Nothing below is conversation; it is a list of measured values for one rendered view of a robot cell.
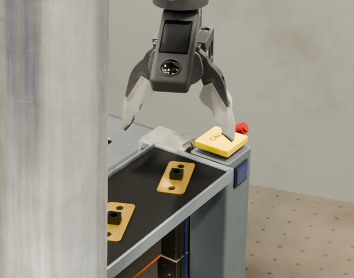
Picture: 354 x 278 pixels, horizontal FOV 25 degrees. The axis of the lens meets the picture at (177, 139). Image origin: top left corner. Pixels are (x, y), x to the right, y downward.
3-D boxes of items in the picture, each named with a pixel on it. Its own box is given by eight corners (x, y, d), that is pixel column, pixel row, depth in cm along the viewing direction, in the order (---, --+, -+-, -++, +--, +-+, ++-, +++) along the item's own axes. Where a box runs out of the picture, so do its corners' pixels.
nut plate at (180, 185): (170, 162, 115) (170, 155, 115) (196, 165, 115) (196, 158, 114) (155, 192, 108) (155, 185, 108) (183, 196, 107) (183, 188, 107)
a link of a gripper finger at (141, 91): (134, 115, 115) (171, 70, 110) (123, 134, 110) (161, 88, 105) (117, 102, 114) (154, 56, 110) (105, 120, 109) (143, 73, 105)
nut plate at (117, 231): (108, 203, 106) (107, 195, 105) (135, 206, 105) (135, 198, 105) (90, 240, 99) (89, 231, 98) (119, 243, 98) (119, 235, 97)
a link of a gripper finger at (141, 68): (147, 106, 109) (184, 61, 104) (144, 111, 107) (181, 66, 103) (119, 84, 108) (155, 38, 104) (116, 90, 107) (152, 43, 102)
